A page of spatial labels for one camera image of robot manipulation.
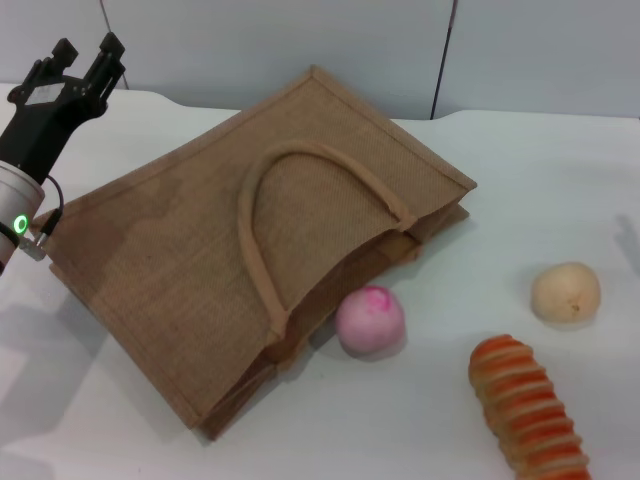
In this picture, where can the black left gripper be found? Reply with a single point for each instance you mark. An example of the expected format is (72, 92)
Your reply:
(45, 125)

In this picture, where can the brown jute handbag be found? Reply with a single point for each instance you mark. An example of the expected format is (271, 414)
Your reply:
(200, 260)

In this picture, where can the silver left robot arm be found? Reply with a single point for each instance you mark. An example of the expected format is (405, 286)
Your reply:
(15, 210)

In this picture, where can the pale beige round bun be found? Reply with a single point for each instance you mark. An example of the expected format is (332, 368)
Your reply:
(565, 292)

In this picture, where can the orange striped bread roll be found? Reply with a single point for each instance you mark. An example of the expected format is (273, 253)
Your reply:
(525, 405)

